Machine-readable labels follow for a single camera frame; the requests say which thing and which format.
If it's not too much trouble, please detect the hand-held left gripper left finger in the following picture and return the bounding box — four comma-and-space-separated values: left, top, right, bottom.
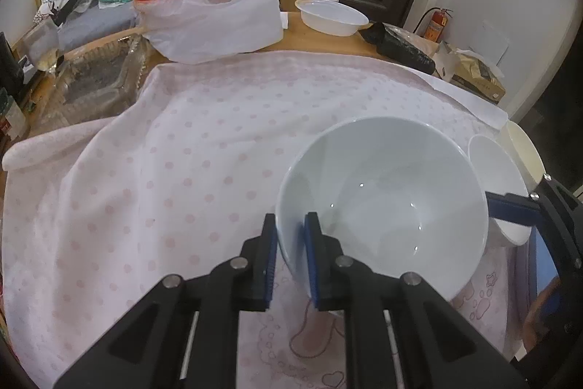
54, 213, 278, 389

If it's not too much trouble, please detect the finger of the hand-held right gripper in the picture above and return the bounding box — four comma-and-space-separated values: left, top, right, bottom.
485, 173, 583, 272

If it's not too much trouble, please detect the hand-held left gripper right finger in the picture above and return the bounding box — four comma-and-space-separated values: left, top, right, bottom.
304, 212, 529, 389

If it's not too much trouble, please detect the small white bowl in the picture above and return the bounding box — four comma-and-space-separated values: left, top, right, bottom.
467, 135, 532, 246

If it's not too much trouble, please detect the large white bowl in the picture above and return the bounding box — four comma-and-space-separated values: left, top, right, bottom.
276, 116, 490, 304

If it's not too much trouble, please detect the cream bowl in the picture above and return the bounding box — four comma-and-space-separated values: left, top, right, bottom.
496, 121, 545, 189

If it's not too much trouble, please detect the pink dotted tablecloth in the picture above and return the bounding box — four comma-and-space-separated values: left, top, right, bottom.
0, 50, 531, 389

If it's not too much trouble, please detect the black plastic bag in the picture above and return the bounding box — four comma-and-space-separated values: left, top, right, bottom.
358, 23, 437, 75

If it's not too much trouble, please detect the red fire extinguisher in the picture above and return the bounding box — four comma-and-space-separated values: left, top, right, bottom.
418, 7, 454, 44

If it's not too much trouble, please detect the white plastic container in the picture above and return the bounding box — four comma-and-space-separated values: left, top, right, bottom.
294, 0, 369, 37

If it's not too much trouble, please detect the white plastic bag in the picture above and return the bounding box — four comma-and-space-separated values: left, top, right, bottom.
133, 0, 293, 64

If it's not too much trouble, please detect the clear plastic tray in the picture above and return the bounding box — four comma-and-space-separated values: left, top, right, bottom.
48, 34, 150, 121

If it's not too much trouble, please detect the green box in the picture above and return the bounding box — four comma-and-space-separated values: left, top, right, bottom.
0, 94, 24, 144

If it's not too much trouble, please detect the white wall panel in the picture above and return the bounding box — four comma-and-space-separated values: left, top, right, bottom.
474, 21, 511, 64

